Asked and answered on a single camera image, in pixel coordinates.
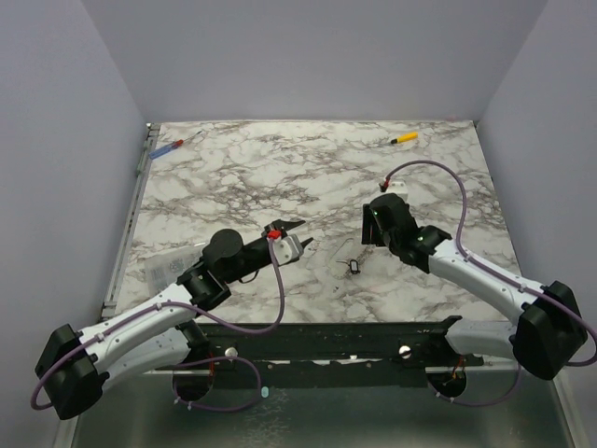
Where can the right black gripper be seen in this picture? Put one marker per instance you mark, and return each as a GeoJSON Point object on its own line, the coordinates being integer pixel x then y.
{"type": "Point", "coordinates": [369, 226]}

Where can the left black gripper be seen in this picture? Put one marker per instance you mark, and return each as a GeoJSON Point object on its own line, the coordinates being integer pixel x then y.
{"type": "Point", "coordinates": [283, 225]}

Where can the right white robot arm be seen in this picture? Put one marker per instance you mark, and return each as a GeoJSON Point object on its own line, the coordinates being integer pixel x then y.
{"type": "Point", "coordinates": [541, 328]}

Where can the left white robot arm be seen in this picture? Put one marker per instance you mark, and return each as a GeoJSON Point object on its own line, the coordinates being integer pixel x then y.
{"type": "Point", "coordinates": [77, 366]}

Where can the metal carabiner with key rings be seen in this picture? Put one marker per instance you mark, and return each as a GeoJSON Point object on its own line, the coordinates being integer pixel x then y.
{"type": "Point", "coordinates": [349, 258]}

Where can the blue red screwdriver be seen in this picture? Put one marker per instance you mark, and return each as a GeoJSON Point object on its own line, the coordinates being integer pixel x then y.
{"type": "Point", "coordinates": [161, 151]}

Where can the yellow screwdriver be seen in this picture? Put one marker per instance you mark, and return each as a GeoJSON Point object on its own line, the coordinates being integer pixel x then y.
{"type": "Point", "coordinates": [404, 138]}

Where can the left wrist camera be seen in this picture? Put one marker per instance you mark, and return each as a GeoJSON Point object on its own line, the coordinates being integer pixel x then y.
{"type": "Point", "coordinates": [285, 248]}

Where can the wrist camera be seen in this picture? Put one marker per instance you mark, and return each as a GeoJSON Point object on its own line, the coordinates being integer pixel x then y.
{"type": "Point", "coordinates": [285, 248]}
{"type": "Point", "coordinates": [399, 188]}

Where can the aluminium side rail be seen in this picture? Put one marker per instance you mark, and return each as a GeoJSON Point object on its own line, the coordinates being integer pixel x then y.
{"type": "Point", "coordinates": [141, 174]}

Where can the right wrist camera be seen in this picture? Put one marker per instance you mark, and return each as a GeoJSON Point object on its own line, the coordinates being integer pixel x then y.
{"type": "Point", "coordinates": [399, 188]}

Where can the black mounting rail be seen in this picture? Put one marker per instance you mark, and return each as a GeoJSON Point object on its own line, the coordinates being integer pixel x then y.
{"type": "Point", "coordinates": [322, 355]}

